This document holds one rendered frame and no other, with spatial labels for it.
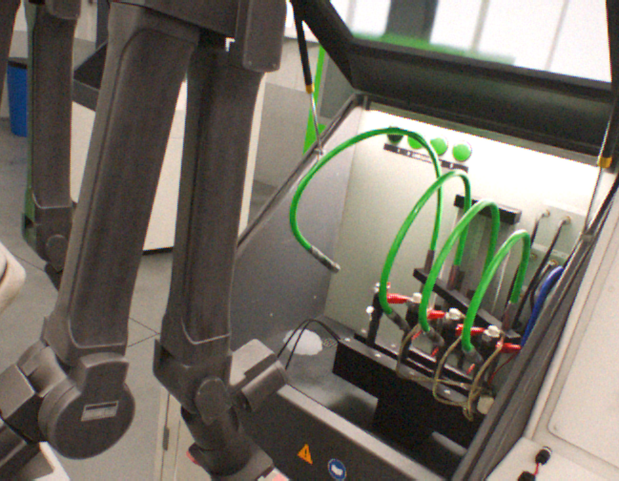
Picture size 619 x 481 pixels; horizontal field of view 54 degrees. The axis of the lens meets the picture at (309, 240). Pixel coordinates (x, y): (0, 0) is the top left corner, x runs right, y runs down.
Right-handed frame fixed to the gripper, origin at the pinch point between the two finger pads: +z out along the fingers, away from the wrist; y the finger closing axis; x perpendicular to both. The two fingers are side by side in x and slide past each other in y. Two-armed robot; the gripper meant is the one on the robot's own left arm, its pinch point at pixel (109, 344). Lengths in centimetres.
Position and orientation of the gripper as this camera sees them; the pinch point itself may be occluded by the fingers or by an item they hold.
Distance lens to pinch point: 116.6
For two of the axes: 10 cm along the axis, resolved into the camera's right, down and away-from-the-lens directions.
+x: -7.3, 5.2, -4.4
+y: -6.5, -3.5, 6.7
